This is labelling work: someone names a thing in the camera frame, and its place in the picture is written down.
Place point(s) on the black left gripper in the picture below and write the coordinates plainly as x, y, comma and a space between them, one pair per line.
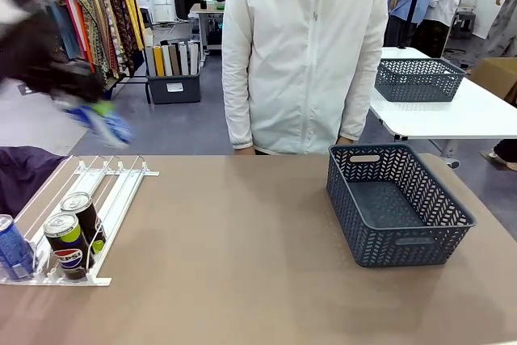
32, 58

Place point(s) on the black Pepsi can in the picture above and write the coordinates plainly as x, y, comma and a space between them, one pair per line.
68, 248
87, 215

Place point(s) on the grey woven plastic basket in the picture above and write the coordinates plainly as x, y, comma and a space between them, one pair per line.
379, 207
418, 80

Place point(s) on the person's right hand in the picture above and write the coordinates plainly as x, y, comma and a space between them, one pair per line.
243, 151

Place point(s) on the person's left hand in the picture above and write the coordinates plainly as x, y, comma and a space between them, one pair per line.
344, 141

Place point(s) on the black clothes rack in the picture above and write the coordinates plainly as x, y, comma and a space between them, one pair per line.
133, 78

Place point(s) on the grey fabric roll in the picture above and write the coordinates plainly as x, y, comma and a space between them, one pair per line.
150, 62

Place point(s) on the orange hanging garment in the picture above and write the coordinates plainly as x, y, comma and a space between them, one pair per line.
84, 38

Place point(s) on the yellow fabric roll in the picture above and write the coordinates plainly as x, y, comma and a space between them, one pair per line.
159, 62

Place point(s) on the grey storage bin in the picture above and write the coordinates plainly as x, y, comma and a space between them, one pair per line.
173, 88

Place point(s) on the white fabric roll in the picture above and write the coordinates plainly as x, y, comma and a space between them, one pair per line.
166, 61
183, 59
193, 58

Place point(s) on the teal hanging garment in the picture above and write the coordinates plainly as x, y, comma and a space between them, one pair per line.
66, 38

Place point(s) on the brown fabric roll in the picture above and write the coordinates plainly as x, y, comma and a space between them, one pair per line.
174, 60

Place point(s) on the black fabric roll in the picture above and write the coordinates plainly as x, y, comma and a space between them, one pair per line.
165, 43

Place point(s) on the brown patterned hanging garment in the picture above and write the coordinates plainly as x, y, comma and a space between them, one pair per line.
115, 18

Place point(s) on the dark purple cloth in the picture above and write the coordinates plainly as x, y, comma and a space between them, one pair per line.
24, 175

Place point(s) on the yellow hanging garment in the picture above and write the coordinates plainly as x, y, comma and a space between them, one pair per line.
128, 1

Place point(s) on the background workbench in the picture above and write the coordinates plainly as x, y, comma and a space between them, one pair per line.
206, 22

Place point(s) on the green bowl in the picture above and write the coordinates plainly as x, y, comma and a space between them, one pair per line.
220, 6

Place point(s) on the person in white jacket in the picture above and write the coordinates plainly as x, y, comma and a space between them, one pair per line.
299, 58

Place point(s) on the white side table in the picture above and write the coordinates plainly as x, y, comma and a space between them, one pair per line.
464, 119

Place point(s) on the black stool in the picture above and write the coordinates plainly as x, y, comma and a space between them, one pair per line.
464, 23

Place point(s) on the cardboard box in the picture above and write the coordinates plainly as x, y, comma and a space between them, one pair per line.
497, 76

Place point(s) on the bystander's foot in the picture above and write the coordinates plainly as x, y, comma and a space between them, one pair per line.
503, 155

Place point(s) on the mannequin in grey dress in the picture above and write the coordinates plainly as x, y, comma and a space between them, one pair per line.
505, 18

